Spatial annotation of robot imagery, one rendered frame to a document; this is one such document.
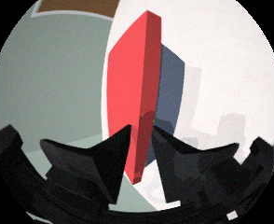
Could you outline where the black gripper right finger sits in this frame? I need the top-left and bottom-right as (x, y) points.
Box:
(151, 126), (240, 204)

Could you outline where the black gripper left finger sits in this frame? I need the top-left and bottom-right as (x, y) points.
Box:
(40, 124), (130, 205)

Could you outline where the red lid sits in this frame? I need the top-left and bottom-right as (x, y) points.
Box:
(106, 10), (162, 184)

